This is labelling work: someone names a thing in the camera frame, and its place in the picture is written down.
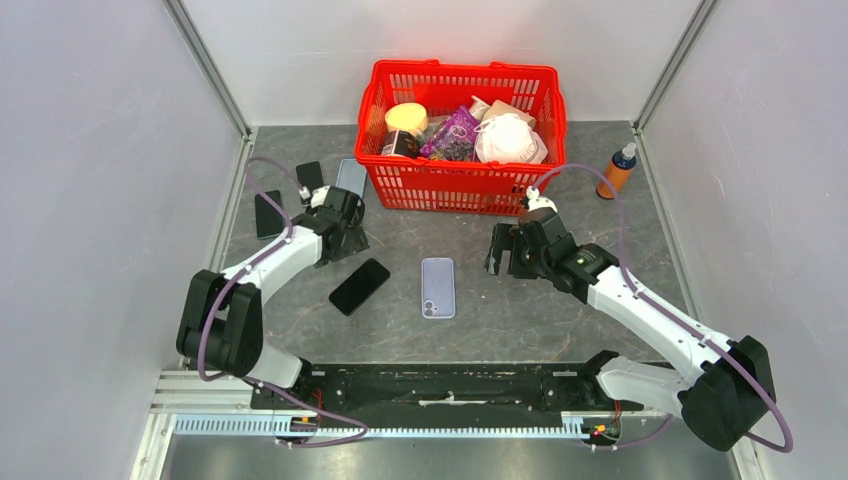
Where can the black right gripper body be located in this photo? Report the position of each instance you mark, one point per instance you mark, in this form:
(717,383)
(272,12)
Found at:
(536,261)

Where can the brown paper package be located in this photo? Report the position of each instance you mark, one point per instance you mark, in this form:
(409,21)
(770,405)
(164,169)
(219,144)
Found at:
(499,108)

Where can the orange spray bottle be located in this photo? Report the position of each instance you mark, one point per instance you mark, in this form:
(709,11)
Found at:
(617,172)

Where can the white plastic bag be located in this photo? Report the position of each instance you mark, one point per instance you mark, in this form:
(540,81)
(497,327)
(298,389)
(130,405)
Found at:
(507,138)

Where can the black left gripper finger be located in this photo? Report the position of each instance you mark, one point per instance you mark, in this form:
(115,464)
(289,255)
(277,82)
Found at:
(328,254)
(354,241)

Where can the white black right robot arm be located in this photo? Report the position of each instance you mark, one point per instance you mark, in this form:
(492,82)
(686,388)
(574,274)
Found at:
(719,387)

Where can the red plastic shopping basket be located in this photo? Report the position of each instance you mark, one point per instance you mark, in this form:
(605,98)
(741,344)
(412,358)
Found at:
(457,186)

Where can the light blue phone case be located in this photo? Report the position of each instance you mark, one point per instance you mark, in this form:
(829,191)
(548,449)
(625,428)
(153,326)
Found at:
(352,177)

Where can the black jar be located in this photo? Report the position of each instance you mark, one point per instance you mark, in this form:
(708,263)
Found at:
(400,143)

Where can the yellow lidded round tub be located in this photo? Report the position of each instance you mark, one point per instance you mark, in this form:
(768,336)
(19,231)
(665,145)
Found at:
(409,117)

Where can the teal edged black smartphone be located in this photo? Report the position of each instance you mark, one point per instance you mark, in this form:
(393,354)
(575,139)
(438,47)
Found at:
(268,221)

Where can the small black smartphone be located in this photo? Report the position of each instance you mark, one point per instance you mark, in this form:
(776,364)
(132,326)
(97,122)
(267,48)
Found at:
(310,175)

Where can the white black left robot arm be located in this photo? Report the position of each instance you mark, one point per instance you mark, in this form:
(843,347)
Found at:
(221,326)

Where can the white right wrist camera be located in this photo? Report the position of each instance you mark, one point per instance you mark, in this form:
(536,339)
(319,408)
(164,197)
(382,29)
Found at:
(534,200)

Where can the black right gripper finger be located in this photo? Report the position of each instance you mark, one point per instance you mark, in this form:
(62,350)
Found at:
(501,241)
(519,267)

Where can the white slotted cable duct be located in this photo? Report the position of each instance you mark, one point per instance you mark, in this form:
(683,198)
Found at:
(285,426)

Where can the purple snack bag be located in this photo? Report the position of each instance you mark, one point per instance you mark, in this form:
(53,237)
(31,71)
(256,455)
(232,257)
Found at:
(454,139)

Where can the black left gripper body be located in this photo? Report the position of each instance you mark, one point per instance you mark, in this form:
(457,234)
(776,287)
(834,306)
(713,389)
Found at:
(355,223)

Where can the lilac phone case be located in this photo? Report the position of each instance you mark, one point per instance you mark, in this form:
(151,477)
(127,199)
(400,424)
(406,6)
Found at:
(438,300)

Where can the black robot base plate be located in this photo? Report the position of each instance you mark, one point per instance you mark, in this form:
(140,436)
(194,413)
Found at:
(454,395)

